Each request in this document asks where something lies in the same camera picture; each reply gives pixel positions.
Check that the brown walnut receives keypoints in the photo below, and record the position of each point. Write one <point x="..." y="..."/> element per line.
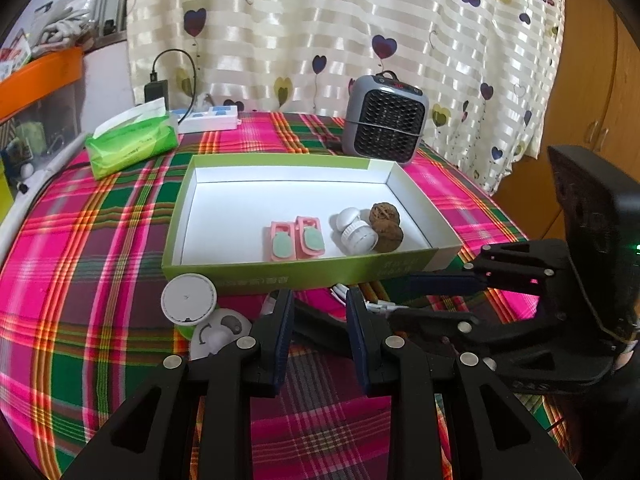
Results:
<point x="390" y="237"/>
<point x="385" y="212"/>

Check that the cream heart print curtain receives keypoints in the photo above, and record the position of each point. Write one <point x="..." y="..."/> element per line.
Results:
<point x="300" y="20"/>

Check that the wooden cabinet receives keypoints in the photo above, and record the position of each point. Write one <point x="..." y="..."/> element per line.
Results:
<point x="590" y="85"/>

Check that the orange lid storage bin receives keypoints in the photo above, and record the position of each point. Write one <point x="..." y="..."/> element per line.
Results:
<point x="40" y="82"/>

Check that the white round jar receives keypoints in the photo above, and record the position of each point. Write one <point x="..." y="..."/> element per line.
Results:
<point x="360" y="239"/>

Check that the white folded cloth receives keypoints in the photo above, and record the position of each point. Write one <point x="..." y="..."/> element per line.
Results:
<point x="65" y="20"/>

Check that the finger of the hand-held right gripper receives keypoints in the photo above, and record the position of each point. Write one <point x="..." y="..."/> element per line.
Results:
<point x="435" y="322"/>
<point x="440" y="282"/>

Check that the grey desk heater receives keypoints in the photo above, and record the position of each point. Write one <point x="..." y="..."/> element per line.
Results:
<point x="385" y="120"/>

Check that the pink clip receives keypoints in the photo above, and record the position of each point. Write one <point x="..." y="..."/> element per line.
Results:
<point x="280" y="245"/>
<point x="310" y="240"/>

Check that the white mushroom light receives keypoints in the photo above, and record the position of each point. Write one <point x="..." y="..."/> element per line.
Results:
<point x="345" y="217"/>

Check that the white panda gadget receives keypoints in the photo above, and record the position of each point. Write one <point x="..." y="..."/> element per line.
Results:
<point x="190" y="300"/>

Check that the green tissue pack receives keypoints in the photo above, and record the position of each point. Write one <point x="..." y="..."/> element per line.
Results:
<point x="135" y="142"/>

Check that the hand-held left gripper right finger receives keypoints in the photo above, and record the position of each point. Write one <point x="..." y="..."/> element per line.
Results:
<point x="359" y="340"/>

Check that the white power strip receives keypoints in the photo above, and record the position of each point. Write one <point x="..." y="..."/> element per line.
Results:
<point x="210" y="119"/>

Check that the black rectangular device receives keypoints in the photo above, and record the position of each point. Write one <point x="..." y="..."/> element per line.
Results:
<point x="320" y="325"/>

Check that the yellow box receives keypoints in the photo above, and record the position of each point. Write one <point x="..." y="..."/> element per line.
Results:
<point x="4" y="195"/>

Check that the plaid tablecloth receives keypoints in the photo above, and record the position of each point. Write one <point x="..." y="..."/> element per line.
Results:
<point x="100" y="270"/>

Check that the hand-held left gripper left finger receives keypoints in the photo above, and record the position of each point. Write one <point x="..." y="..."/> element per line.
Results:
<point x="282" y="335"/>

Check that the black charger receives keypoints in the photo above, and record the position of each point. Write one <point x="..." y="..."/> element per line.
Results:
<point x="156" y="92"/>

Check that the green cardboard box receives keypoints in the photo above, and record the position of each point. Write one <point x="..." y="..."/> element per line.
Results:
<point x="250" y="276"/>

